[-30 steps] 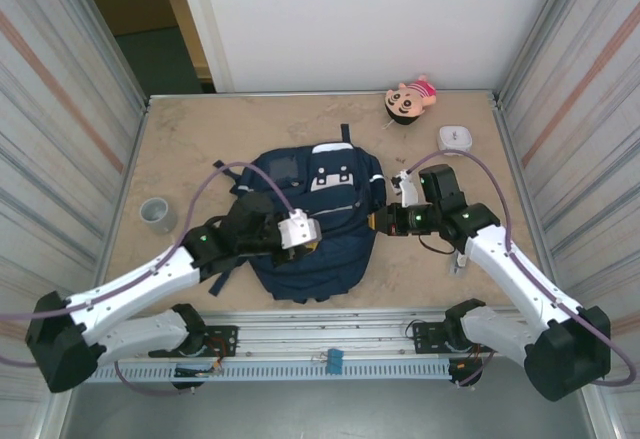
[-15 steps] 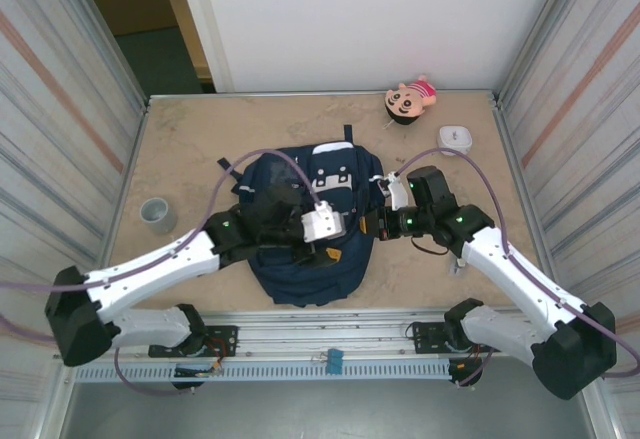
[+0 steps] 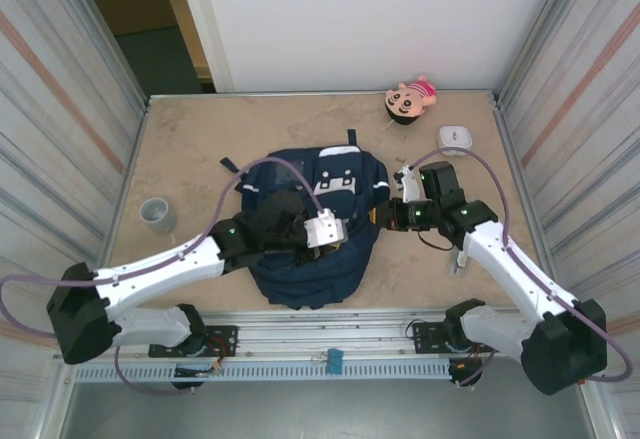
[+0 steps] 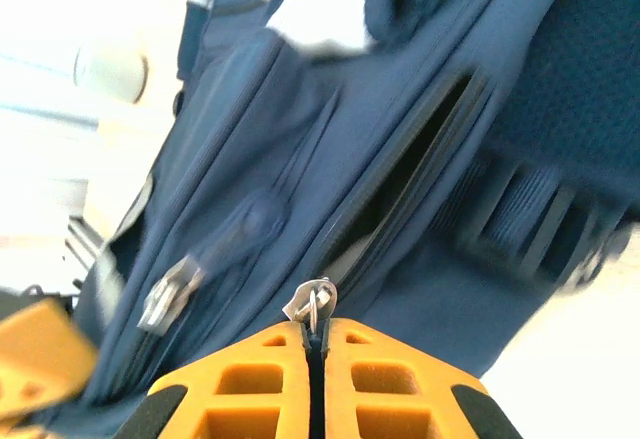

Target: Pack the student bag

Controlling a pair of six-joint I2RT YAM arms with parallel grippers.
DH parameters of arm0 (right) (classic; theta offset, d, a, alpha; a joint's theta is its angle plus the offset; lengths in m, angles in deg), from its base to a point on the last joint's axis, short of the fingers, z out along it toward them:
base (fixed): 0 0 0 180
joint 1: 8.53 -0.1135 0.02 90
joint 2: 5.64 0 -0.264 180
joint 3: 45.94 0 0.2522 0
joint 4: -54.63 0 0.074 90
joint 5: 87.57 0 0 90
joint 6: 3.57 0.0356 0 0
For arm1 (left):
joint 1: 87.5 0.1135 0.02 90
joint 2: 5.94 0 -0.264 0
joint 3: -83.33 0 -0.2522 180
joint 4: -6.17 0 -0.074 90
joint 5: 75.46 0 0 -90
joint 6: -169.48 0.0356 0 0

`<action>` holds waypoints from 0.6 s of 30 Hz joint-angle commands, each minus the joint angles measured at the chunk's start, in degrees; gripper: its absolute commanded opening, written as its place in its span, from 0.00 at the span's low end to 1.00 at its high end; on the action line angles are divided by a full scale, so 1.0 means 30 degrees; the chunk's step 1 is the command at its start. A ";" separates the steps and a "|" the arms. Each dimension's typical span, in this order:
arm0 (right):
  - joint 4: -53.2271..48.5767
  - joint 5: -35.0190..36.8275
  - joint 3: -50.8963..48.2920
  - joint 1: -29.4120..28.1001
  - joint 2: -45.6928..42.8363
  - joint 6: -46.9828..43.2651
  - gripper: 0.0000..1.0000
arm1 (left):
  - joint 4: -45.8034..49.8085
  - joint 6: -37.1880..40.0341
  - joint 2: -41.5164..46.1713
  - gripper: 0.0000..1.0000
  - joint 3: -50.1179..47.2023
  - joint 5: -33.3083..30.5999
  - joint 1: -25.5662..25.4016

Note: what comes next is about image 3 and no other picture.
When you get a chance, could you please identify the navy blue student backpack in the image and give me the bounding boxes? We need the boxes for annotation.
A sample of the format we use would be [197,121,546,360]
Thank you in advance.
[219,128,391,310]

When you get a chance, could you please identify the small white box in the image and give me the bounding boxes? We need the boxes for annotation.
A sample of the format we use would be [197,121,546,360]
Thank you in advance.
[438,125,475,157]

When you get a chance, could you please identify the plush doll with pink shirt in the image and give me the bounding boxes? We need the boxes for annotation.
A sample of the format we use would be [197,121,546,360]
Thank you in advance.
[383,74,438,124]

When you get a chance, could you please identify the blue binder clip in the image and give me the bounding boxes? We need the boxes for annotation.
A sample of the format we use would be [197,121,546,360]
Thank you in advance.
[312,348,346,375]

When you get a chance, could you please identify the grey plastic cup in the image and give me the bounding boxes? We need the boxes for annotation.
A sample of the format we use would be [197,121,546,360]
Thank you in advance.
[138,197,179,236]

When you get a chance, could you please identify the aluminium frame rail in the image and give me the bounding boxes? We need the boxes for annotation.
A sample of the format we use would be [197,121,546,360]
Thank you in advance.
[53,308,599,364]

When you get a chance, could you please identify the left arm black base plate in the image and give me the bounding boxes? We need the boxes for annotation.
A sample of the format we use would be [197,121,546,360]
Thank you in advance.
[148,325,240,359]

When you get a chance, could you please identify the white slotted cable duct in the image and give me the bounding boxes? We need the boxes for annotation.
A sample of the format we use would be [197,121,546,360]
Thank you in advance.
[73,361,454,383]

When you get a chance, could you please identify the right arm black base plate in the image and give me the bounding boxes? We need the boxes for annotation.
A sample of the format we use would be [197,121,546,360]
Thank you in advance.
[412,319,504,356]

